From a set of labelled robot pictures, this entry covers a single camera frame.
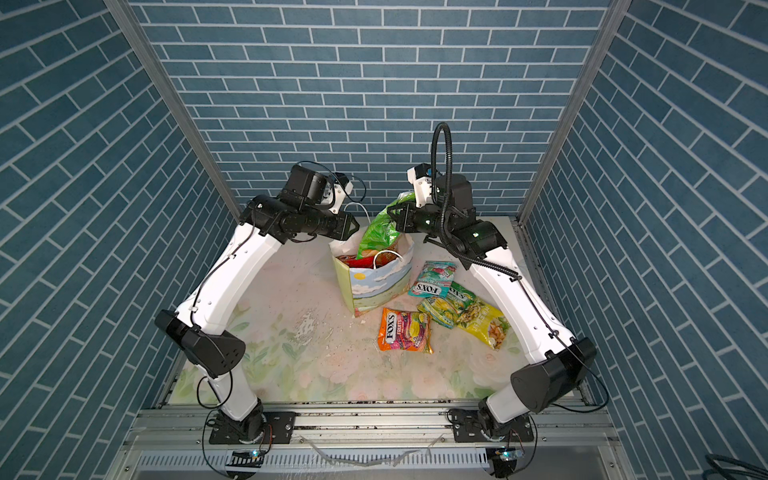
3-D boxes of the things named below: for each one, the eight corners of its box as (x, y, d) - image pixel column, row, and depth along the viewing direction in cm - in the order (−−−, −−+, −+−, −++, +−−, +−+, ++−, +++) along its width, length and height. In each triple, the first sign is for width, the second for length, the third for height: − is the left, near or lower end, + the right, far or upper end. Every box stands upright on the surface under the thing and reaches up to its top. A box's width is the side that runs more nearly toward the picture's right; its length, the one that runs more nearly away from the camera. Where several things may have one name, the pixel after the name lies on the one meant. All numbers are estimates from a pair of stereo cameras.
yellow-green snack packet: (454, 322, 94) (456, 318, 92) (470, 299, 100) (472, 294, 97) (497, 350, 88) (500, 346, 86) (512, 324, 94) (515, 320, 91)
